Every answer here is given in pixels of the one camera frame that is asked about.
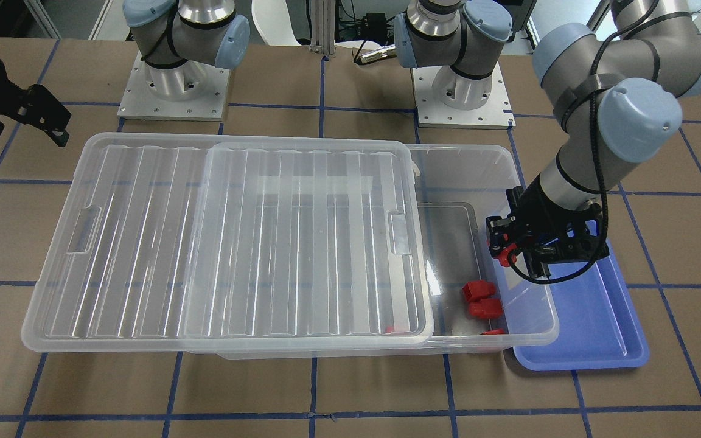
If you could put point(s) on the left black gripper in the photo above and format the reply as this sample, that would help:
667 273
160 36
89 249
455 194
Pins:
540 212

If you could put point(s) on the clear plastic box lid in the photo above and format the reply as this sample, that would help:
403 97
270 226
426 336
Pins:
240 246

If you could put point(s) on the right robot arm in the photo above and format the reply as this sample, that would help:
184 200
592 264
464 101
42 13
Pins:
187 49

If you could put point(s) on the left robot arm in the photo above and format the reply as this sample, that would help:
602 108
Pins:
616 99

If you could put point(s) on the blue plastic tray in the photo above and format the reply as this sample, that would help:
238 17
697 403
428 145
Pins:
581 324

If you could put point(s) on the white chair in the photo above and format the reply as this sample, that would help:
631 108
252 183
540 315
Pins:
272 21

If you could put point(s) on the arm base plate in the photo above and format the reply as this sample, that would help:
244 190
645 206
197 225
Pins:
191 92
445 100

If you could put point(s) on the aluminium frame post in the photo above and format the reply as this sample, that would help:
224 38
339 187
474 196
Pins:
322 27

